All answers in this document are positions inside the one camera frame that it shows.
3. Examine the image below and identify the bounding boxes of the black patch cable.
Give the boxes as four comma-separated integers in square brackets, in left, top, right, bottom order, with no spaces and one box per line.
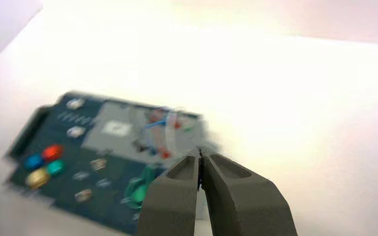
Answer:
[132,140,149,153]

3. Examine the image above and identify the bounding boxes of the yellow push button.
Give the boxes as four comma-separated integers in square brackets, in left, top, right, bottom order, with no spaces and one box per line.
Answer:
[26,168,51,190]

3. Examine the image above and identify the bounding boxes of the red push button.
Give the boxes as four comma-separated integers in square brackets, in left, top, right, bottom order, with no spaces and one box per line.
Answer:
[42,145,64,163]

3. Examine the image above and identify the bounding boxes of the blue push button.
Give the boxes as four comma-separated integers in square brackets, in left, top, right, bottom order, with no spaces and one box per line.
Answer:
[24,154,45,171]

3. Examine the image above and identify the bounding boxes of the dark teal control box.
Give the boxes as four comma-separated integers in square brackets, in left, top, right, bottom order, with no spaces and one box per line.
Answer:
[4,90,223,236]

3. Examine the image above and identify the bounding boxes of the blue patch cable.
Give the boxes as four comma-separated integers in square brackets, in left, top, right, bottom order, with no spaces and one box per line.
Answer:
[145,107,170,155]

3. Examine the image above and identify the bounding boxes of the teal green push button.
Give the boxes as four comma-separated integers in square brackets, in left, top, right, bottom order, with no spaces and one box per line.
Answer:
[47,160,66,177]

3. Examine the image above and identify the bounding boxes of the white slider knob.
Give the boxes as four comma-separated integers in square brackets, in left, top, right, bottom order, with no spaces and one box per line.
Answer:
[66,126,87,139]
[66,98,85,111]

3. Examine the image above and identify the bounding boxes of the red patch cable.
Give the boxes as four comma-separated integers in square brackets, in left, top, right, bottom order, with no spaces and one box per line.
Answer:
[151,109,182,160]

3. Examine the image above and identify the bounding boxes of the green rotary dial knob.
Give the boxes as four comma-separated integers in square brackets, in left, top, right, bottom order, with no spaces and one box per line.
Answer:
[124,164,158,210]

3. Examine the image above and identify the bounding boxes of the metal toggle switch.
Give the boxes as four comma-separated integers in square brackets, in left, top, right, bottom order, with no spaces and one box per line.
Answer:
[74,189,93,203]
[90,158,107,172]

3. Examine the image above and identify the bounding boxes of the small white display label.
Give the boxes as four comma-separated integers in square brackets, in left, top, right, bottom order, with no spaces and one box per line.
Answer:
[101,119,133,138]

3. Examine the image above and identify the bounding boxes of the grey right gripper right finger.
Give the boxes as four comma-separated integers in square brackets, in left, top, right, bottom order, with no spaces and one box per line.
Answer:
[201,153,298,236]

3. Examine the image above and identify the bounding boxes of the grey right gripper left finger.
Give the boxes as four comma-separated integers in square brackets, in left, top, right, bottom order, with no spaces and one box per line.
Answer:
[137,155,200,236]

